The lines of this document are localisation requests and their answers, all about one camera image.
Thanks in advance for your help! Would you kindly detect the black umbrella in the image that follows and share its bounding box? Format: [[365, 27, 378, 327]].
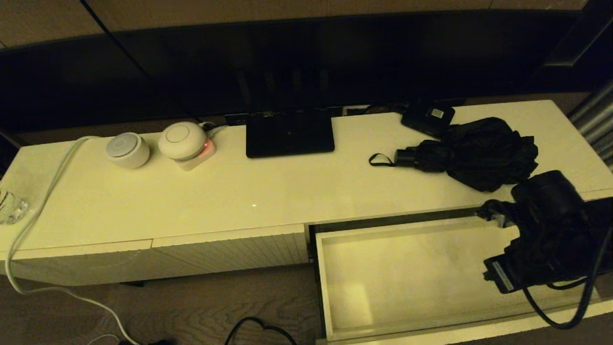
[[369, 117, 539, 192]]

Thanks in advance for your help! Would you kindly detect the white ribbed drawer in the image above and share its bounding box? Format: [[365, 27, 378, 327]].
[[314, 216, 613, 345]]

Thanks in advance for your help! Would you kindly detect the white TV cabinet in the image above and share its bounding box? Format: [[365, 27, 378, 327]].
[[0, 100, 613, 288]]

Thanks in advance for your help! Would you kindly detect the black set-top box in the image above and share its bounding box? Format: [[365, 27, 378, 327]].
[[400, 103, 456, 139]]

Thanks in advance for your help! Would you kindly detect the grey pleated curtain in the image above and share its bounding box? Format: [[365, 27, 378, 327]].
[[567, 79, 613, 174]]

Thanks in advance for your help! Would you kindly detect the black television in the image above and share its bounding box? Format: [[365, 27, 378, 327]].
[[0, 11, 587, 136]]

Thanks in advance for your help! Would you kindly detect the white ribbed cabinet door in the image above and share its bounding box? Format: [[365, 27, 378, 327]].
[[151, 223, 309, 278], [0, 239, 155, 288]]

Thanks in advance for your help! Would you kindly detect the white power strip red light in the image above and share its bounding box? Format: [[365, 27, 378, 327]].
[[175, 137, 217, 172]]

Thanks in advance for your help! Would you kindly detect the white dome device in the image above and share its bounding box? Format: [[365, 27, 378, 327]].
[[158, 121, 208, 161]]

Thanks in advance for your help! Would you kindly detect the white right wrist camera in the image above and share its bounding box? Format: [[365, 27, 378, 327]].
[[483, 255, 524, 294]]

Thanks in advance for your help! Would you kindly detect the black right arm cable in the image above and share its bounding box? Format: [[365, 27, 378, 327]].
[[521, 223, 613, 331]]

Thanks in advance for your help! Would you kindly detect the black television base plate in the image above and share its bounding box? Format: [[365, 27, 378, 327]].
[[246, 109, 335, 159]]

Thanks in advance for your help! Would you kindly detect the black floor cable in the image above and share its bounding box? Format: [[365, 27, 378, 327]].
[[224, 317, 298, 345]]

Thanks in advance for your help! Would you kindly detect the thick white power cable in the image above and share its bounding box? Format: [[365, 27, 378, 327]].
[[6, 136, 139, 345]]

